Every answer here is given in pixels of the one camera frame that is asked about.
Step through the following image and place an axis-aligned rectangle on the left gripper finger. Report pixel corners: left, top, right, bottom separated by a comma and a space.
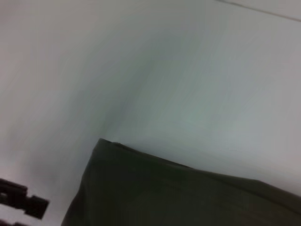
0, 178, 50, 220

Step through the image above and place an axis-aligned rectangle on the dark green FREE T-shirt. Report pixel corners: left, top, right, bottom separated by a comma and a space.
60, 137, 301, 226

